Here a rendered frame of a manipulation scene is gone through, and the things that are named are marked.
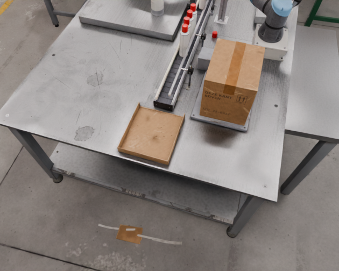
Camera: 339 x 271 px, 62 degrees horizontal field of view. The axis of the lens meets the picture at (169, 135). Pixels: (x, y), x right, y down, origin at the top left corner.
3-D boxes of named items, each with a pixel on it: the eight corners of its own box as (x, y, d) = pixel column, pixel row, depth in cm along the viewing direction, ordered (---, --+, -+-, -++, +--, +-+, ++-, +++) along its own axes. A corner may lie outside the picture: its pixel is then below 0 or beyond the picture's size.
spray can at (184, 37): (180, 51, 174) (181, 21, 157) (188, 52, 173) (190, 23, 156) (178, 56, 171) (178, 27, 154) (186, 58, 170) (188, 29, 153)
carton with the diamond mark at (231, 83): (211, 76, 167) (217, 37, 144) (252, 84, 163) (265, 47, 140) (198, 115, 151) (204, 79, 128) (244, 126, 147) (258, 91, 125)
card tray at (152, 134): (139, 106, 157) (138, 101, 154) (184, 117, 153) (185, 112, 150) (118, 151, 142) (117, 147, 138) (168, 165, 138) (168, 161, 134)
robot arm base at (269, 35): (259, 23, 181) (264, 10, 172) (283, 29, 179) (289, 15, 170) (255, 40, 173) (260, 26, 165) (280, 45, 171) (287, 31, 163)
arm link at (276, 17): (274, 30, 163) (283, 9, 152) (259, 16, 169) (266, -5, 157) (290, 23, 167) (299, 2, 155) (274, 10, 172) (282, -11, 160)
